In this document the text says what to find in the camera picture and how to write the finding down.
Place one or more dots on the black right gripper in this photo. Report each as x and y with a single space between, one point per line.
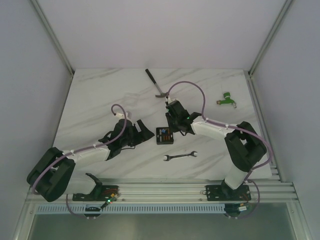
173 129

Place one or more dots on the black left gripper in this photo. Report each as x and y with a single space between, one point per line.
138 135

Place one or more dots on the black fuse box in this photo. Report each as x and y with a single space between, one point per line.
164 139

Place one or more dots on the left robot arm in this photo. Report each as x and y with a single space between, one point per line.
63 172

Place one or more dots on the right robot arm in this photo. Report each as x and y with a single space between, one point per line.
243 144

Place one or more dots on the claw hammer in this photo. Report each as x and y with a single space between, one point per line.
161 93

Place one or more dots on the steel open-end wrench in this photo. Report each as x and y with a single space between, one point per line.
167 158

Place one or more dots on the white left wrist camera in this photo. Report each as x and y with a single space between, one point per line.
127 115

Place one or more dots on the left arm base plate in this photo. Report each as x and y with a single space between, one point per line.
105 192

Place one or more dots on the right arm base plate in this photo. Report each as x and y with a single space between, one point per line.
219 193

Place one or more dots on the slotted cable duct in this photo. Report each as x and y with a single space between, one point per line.
138 208

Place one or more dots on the aluminium frame rail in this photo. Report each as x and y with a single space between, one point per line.
52 36

